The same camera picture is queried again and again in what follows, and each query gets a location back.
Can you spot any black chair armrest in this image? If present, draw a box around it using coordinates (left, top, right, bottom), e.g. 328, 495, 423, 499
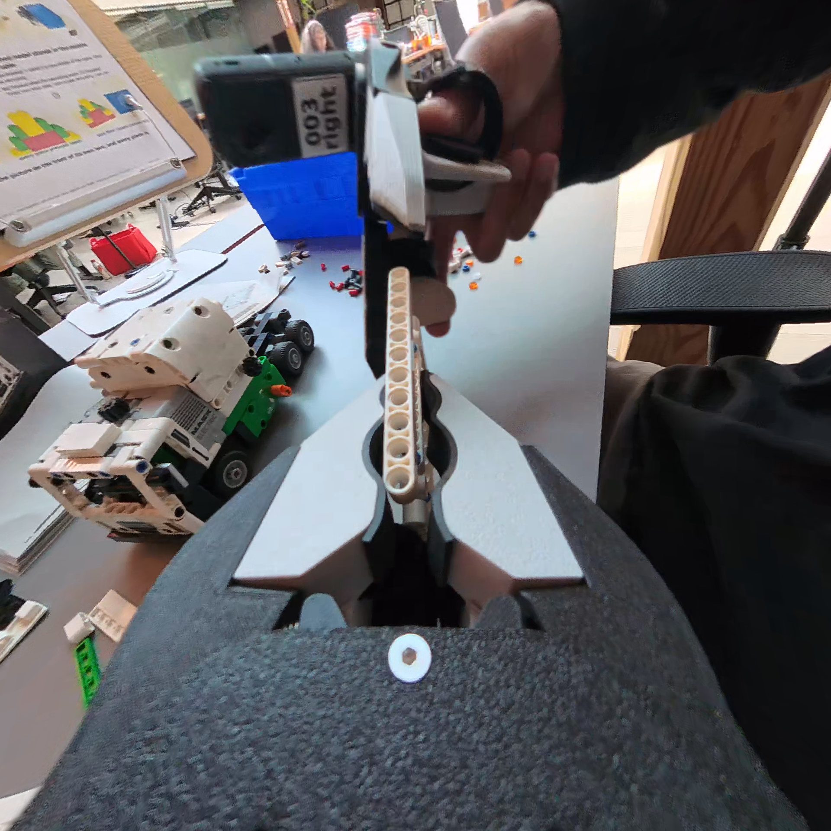
610, 249, 831, 366

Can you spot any pile of small lego pieces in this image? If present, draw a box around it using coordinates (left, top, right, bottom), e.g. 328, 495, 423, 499
318, 229, 541, 300

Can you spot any white and green lego truck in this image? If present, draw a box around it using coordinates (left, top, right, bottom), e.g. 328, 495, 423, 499
28, 297, 316, 541

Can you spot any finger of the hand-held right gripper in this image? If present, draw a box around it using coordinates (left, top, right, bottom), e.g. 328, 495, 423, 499
364, 87, 428, 230
365, 38, 418, 101

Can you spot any red plastic bin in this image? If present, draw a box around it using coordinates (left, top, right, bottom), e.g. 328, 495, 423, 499
89, 222, 158, 277

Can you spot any stack of instruction booklets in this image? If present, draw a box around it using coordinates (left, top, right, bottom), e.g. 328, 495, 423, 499
0, 496, 74, 577

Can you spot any green lego beam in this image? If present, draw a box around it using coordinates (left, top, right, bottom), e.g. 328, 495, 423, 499
73, 635, 103, 710

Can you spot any white board stand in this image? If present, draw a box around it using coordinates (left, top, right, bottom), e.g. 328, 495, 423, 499
64, 195, 229, 340

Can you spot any wooden post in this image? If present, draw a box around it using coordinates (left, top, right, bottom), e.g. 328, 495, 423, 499
623, 74, 831, 367

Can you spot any group of grey lego pieces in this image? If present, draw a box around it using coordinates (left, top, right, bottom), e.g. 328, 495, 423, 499
258, 239, 314, 272

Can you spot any black object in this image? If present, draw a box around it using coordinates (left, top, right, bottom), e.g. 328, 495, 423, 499
0, 308, 67, 439

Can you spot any blue plastic bin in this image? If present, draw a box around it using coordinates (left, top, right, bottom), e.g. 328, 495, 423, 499
229, 152, 393, 242

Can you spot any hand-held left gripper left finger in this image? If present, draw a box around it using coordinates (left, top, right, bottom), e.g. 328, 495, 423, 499
232, 378, 390, 624

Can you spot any person's right forearm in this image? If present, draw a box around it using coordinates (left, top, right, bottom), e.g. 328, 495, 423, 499
551, 0, 831, 190

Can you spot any wooden instruction board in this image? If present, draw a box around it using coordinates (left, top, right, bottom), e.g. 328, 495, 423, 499
0, 0, 215, 270

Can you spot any person's right hand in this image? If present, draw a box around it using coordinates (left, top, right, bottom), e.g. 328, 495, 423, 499
415, 0, 567, 338

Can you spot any clear plastic bag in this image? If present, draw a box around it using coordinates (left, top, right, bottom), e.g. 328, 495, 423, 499
217, 275, 297, 327

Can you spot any white lego beam assembly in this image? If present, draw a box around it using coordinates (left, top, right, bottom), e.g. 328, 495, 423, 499
382, 266, 435, 528

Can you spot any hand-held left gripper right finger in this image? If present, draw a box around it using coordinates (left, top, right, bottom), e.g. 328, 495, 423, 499
422, 373, 586, 627

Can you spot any person's black clothing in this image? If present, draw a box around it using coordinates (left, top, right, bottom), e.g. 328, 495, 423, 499
597, 354, 831, 831

